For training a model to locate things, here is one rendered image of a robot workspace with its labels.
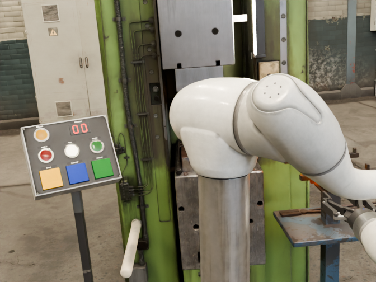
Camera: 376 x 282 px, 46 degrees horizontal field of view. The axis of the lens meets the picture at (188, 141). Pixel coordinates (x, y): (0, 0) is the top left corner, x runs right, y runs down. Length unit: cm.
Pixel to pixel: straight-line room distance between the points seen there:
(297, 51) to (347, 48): 659
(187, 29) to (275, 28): 41
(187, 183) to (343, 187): 113
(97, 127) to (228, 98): 115
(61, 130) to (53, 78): 541
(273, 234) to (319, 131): 160
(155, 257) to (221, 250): 143
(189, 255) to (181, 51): 90
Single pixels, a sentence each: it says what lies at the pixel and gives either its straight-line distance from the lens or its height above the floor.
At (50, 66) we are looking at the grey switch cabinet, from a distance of 722.
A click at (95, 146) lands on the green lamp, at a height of 109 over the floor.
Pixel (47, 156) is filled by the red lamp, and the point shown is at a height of 109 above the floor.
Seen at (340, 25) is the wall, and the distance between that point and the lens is 856.
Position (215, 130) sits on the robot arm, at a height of 136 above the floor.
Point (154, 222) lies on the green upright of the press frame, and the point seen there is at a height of 62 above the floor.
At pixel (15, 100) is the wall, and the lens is 806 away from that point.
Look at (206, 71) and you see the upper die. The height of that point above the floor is 135.
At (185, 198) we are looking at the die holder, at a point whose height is 81.
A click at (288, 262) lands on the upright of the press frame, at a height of 35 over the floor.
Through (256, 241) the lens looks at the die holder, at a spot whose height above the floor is 58.
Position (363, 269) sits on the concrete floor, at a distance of 305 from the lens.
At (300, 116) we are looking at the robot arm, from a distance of 67.
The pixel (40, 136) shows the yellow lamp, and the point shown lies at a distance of 181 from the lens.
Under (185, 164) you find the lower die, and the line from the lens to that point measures 194.
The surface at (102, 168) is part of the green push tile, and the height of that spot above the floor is 101.
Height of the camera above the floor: 154
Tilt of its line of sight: 15 degrees down
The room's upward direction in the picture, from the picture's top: 4 degrees counter-clockwise
